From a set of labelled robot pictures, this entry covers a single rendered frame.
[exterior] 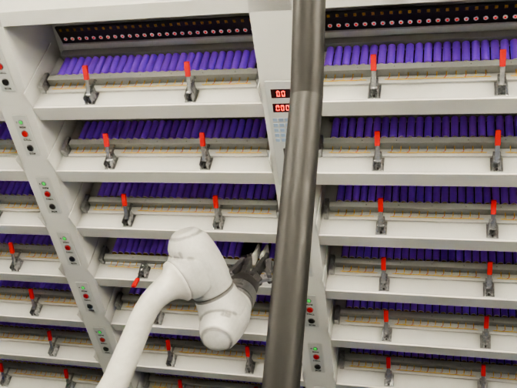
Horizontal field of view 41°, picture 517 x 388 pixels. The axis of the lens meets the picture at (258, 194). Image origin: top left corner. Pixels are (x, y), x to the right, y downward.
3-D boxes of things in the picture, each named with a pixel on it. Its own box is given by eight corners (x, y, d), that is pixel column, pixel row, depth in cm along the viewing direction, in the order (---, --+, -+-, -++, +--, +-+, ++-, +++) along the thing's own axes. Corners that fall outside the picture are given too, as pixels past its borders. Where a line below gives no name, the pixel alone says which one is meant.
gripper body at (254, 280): (255, 279, 170) (264, 262, 179) (222, 278, 173) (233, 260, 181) (258, 306, 173) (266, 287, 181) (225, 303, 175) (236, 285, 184)
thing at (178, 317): (300, 344, 203) (292, 322, 192) (115, 330, 219) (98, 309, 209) (309, 284, 215) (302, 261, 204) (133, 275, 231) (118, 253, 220)
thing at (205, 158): (276, 184, 172) (265, 148, 161) (61, 182, 188) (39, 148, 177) (288, 125, 183) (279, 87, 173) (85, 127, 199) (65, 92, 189)
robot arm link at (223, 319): (261, 317, 167) (240, 271, 164) (245, 355, 153) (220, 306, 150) (223, 326, 171) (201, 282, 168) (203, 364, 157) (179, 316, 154)
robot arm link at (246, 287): (214, 286, 167) (221, 275, 173) (218, 318, 171) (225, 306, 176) (250, 289, 165) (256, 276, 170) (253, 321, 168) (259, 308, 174)
